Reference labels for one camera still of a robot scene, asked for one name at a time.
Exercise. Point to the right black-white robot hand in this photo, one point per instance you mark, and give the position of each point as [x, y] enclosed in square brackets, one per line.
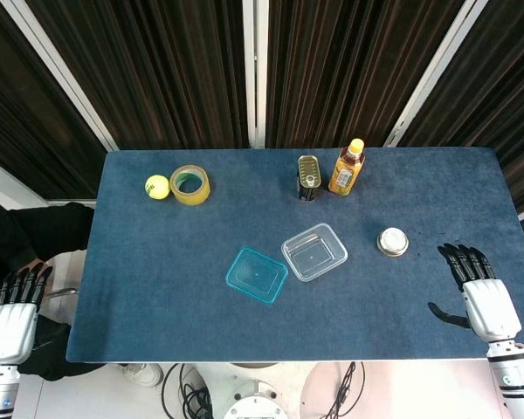
[489, 310]

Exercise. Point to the left black-white robot hand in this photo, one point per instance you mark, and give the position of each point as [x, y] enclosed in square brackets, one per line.
[8, 327]

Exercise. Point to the teal plastic lid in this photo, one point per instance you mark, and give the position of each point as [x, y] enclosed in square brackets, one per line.
[257, 276]

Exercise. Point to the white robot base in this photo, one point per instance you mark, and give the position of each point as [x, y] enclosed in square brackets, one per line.
[254, 403]

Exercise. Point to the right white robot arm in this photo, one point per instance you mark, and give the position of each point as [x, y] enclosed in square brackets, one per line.
[515, 379]

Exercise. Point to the clear plastic container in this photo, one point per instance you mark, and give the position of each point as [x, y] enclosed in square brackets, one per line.
[314, 253]

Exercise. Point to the tin can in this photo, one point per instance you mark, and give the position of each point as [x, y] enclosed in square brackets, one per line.
[309, 172]

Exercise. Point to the silver metal chair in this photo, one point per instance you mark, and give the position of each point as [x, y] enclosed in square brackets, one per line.
[65, 279]

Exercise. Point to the person in black clothes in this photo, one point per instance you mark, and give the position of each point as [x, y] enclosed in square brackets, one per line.
[22, 231]

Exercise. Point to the round flat metal tin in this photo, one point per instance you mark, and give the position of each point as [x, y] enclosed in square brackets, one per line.
[393, 241]

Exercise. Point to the blue table cloth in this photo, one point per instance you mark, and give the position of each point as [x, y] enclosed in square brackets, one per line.
[179, 262]

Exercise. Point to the tea bottle with yellow cap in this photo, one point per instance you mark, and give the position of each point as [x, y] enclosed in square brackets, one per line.
[345, 172]

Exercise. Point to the yellow tennis ball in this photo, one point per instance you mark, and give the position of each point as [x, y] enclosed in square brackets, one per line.
[157, 187]

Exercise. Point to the dark brown curtain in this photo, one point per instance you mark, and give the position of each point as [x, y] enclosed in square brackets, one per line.
[345, 65]
[498, 87]
[22, 122]
[157, 70]

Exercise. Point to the yellow packing tape roll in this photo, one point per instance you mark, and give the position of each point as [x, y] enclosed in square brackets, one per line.
[196, 196]

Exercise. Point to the white frame post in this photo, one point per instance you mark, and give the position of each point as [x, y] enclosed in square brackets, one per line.
[432, 74]
[255, 70]
[61, 70]

